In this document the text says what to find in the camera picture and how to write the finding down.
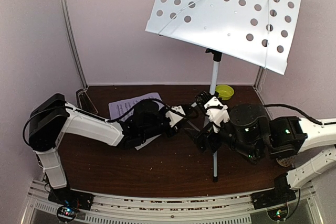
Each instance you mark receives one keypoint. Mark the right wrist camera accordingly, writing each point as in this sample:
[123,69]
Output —
[213,109]

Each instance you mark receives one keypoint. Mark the brown wooden metronome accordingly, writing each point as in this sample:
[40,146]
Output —
[84,102]

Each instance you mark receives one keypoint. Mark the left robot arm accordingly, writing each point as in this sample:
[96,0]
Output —
[55,117]

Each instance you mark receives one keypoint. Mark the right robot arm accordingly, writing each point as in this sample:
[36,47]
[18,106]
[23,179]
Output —
[291,135]

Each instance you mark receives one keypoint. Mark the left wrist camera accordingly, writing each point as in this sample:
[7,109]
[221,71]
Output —
[175,115]

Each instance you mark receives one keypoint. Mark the patterned paper cup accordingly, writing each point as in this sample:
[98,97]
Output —
[286,162]

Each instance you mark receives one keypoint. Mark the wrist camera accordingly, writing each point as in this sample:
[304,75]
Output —
[175,115]
[213,109]

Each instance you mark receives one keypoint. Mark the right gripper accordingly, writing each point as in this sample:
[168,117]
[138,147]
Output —
[199,139]

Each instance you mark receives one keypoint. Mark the white sheet music page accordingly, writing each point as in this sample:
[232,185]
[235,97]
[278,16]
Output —
[148,141]

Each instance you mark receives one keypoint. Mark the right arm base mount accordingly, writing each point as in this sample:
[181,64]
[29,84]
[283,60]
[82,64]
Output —
[276,204]

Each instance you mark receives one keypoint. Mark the white perforated music stand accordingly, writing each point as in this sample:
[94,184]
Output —
[258,31]

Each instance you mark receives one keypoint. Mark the aluminium front rail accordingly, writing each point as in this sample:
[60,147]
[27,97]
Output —
[231,208]

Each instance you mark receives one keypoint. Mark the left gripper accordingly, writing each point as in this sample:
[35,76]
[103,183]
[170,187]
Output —
[172,132]

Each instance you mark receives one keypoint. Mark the left aluminium corner post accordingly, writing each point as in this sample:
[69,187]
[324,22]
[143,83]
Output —
[72,43]

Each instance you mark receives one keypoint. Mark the green plastic bowl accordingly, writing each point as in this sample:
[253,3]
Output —
[225,92]

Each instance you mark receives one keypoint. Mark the purple sheet music page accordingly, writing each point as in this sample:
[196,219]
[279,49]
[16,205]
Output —
[119,108]

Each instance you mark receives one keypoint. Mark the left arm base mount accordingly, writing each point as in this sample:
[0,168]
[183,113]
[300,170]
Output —
[70,204]

